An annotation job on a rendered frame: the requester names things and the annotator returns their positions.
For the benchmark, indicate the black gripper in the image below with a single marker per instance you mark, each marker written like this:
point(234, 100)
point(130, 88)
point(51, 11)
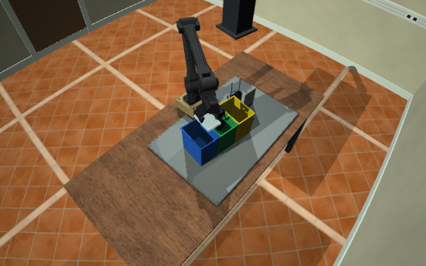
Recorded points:
point(199, 112)

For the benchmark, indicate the olive yellow bin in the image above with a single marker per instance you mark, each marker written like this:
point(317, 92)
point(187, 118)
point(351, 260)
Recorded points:
point(239, 112)

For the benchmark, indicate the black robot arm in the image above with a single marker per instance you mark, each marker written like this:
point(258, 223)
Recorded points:
point(208, 83)

